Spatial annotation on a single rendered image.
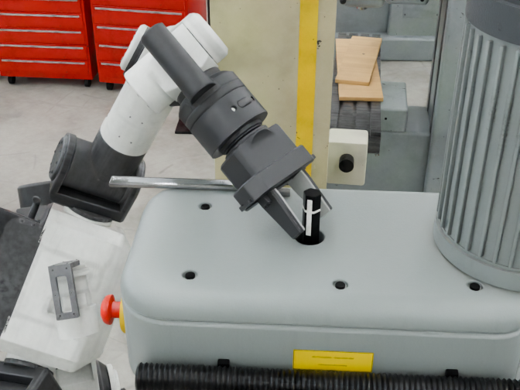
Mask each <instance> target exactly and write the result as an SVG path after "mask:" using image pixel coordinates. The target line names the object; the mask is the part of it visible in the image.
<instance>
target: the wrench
mask: <svg viewBox="0 0 520 390"><path fill-rule="evenodd" d="M109 186H110V187H136V188H161V189H186V190H236V191H237V189H236V188H235V187H234V186H233V184H232V183H231V182H230V181H229V180H216V179H189V178H163V177H137V176H112V177H111V180H110V182H109ZM278 191H279V193H280V194H281V195H282V197H290V189H288V188H281V189H279V190H278Z"/></svg>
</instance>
